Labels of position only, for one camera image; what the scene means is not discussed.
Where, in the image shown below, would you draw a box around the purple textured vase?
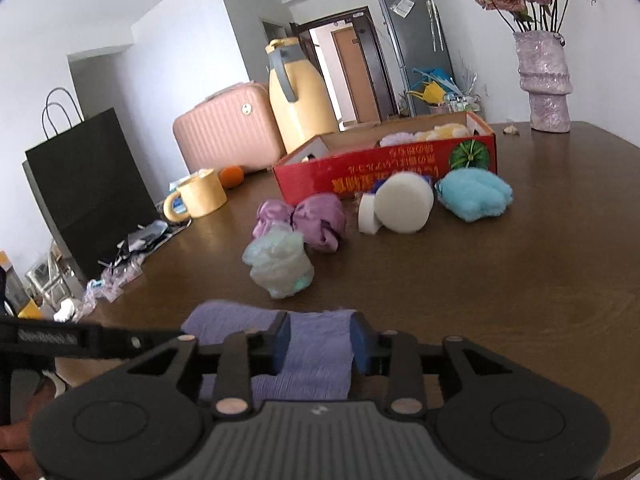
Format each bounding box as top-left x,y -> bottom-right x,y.
513,31 -> 573,133

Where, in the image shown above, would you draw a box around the black paper bag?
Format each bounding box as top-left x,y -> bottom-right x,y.
25,87 -> 161,281

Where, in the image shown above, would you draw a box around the yellow thermos jug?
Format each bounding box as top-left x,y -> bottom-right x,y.
265,37 -> 341,155

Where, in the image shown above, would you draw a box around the small cart with bottles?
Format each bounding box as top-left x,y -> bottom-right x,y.
427,85 -> 483,116

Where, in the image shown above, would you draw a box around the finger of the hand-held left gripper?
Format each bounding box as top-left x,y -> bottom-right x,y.
100,327 -> 183,361

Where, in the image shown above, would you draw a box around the purple woven washcloth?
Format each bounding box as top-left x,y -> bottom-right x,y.
181,300 -> 358,401

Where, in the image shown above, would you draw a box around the clear small packets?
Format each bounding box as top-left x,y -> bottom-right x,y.
82,260 -> 146,306

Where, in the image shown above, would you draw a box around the yellow mug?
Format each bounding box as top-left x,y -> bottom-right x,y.
163,169 -> 228,222

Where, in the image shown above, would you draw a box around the pink hard-shell suitcase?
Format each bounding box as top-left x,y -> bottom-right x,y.
172,81 -> 286,174

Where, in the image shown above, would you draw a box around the blue fluffy plush paw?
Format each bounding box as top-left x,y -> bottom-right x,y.
435,168 -> 514,222

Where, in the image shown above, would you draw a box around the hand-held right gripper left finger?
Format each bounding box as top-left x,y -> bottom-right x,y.
125,311 -> 292,421

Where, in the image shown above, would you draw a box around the red cardboard box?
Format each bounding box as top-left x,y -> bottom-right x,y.
272,111 -> 498,206

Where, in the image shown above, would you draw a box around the dark door frame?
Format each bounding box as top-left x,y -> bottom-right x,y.
290,6 -> 398,126

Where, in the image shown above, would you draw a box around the purple satin scrunchie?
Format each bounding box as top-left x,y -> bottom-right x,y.
252,195 -> 347,253

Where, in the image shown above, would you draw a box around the brown wooden door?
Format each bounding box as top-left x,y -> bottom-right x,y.
332,25 -> 381,123

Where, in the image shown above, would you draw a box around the black and white wrappers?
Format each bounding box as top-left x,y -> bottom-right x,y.
97,220 -> 193,266

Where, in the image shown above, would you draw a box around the mint green fluffy scrunchie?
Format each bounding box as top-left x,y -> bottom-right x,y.
242,224 -> 315,300

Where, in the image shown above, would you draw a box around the orange fruit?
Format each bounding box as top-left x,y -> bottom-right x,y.
219,165 -> 245,190

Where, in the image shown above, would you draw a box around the grey refrigerator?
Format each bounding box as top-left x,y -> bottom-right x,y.
378,0 -> 456,121

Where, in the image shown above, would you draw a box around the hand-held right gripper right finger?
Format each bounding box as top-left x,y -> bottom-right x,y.
349,311 -> 516,421

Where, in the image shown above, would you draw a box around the white rectangular sponge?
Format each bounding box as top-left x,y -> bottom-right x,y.
357,194 -> 383,235

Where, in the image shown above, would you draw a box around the person's left hand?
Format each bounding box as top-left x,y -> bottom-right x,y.
0,372 -> 58,461

